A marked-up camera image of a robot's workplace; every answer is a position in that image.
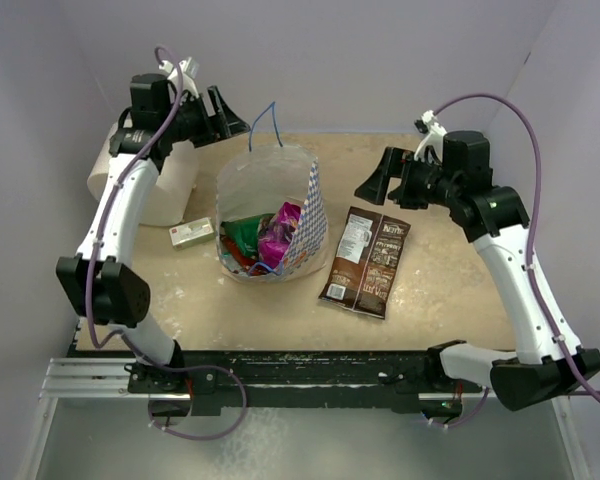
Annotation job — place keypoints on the red orange snack bag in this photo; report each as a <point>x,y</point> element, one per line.
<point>243,261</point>

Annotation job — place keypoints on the small green white box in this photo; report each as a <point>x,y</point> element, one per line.
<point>191,233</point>

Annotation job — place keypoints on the white paper towel roll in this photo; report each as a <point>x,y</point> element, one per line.
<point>168,199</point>

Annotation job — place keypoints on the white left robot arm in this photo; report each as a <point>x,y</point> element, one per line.
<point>98,279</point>

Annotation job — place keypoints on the blue checkered paper bag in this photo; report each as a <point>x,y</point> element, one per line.
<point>260,181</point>

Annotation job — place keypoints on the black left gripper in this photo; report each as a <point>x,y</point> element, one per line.
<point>223,124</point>

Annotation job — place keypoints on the green chips bag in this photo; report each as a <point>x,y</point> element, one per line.
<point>245,232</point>

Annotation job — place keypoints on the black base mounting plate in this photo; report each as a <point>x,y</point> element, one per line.
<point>400,381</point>

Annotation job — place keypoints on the brown chips bag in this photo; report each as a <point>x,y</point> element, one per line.
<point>366,262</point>

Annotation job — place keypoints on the aluminium rail frame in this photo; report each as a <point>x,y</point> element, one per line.
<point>90,426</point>

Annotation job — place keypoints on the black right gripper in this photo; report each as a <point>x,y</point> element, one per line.
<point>394,163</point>

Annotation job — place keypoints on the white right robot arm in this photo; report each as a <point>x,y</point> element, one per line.
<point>549,359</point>

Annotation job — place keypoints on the magenta snack bag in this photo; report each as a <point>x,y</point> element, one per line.
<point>276,237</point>

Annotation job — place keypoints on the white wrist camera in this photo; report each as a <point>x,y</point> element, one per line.
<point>431,145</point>
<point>189,68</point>

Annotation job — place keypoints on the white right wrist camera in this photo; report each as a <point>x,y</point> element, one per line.
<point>431,145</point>

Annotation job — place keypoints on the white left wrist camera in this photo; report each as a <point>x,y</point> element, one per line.
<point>189,68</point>

